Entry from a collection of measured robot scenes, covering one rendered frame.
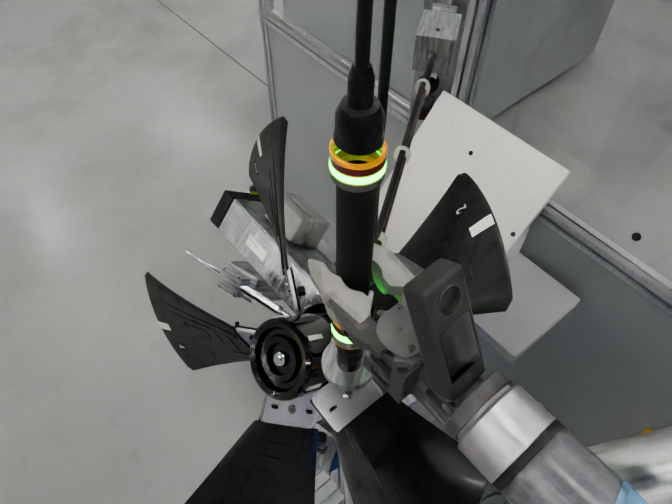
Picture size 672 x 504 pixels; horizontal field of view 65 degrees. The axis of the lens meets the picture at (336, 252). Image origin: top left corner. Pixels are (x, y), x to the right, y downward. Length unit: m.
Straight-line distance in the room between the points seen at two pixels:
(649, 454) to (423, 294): 0.28
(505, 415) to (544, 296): 0.92
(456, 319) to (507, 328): 0.85
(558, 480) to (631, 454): 0.15
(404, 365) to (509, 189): 0.49
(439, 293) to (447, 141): 0.57
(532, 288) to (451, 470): 0.68
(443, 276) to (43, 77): 3.56
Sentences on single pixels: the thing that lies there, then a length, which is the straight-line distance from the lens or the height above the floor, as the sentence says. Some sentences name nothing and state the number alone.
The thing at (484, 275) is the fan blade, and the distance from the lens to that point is 0.62.
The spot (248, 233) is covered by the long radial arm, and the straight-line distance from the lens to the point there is 1.05.
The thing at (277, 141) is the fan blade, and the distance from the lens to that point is 0.80.
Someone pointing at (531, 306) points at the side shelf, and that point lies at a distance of 1.33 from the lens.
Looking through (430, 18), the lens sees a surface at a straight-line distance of 1.06.
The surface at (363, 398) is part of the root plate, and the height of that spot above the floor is 1.18.
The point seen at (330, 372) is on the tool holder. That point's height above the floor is 1.30.
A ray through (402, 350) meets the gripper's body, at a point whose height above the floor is 1.51.
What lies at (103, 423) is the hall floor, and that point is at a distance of 2.21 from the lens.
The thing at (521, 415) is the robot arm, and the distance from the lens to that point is 0.46.
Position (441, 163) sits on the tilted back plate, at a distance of 0.95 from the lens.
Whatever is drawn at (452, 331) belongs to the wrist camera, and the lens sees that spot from 0.43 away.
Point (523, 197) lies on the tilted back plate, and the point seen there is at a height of 1.31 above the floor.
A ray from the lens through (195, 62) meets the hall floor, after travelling 3.65.
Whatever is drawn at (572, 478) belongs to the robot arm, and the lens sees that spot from 0.46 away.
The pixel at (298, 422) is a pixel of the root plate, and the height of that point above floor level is 1.09.
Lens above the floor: 1.92
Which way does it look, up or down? 52 degrees down
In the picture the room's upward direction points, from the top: straight up
